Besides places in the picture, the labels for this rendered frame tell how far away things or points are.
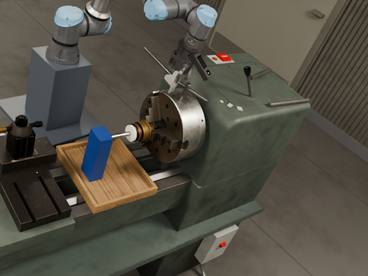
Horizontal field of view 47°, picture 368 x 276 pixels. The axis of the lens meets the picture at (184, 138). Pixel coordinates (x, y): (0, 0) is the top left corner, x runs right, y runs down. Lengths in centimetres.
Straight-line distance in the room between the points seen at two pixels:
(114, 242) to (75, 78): 79
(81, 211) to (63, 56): 72
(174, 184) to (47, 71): 77
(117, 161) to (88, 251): 42
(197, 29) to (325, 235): 236
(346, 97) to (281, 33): 98
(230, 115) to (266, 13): 324
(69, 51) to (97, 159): 56
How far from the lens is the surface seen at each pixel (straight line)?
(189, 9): 159
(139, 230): 210
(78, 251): 197
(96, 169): 172
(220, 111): 177
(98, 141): 162
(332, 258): 342
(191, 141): 174
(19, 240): 150
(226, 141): 179
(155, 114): 178
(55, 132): 216
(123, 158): 190
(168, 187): 187
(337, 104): 473
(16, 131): 154
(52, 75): 198
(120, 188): 177
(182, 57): 165
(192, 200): 200
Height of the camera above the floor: 214
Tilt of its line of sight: 36 degrees down
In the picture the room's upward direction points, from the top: 23 degrees clockwise
